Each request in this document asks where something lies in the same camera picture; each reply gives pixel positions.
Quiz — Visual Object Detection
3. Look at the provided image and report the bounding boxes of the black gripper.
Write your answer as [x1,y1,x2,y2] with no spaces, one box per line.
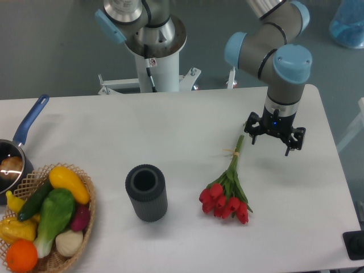
[244,106,306,156]

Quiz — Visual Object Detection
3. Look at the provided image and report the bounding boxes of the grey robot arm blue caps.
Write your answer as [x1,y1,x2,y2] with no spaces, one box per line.
[95,1,312,151]

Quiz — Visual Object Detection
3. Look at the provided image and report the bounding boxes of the red tulip bouquet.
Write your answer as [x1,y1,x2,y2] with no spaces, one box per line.
[199,135,253,225]

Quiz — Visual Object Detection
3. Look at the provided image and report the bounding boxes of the black device at table edge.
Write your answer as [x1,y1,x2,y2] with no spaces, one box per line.
[342,230,364,260]

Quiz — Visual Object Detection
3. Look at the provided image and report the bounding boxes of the dark grey ribbed vase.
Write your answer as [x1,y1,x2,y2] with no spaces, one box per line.
[125,164,168,222]

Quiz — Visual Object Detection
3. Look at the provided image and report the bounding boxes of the purple radish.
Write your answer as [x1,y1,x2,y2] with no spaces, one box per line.
[70,205,90,231]

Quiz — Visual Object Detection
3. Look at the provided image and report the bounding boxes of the yellow squash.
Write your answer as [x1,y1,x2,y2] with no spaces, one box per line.
[49,166,90,205]

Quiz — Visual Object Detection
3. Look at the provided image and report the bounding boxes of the green bok choy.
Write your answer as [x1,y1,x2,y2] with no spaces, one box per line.
[34,188,75,259]

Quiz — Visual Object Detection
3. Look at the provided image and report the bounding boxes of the white garlic bulb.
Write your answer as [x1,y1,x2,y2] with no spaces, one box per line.
[55,230,83,257]

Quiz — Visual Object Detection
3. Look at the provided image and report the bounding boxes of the green cucumber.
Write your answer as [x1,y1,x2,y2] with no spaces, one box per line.
[17,179,53,222]

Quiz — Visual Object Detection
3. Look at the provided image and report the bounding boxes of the woven wicker basket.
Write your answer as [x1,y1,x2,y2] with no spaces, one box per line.
[1,163,96,272]

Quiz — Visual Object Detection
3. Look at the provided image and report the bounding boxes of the brown bread roll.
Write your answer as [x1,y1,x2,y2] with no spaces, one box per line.
[1,156,23,181]

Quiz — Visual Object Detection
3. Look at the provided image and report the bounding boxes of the yellow banana pepper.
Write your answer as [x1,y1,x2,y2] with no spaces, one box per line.
[6,191,40,224]

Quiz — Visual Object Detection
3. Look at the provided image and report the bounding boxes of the yellow gourd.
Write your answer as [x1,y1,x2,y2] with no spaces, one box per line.
[1,217,38,245]

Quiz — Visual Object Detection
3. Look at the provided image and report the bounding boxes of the orange fruit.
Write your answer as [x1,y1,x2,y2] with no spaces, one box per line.
[6,239,38,272]

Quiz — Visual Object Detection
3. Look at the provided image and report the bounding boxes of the white frame at right edge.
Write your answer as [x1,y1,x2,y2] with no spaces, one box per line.
[336,97,363,153]

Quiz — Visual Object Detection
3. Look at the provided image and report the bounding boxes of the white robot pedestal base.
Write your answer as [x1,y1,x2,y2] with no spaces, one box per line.
[95,10,201,93]

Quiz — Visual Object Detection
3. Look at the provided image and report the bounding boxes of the black cable on pedestal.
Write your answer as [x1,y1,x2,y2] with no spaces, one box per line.
[143,44,158,93]

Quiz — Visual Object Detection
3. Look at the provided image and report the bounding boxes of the blue handled saucepan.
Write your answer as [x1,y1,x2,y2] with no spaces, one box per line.
[1,94,49,205]

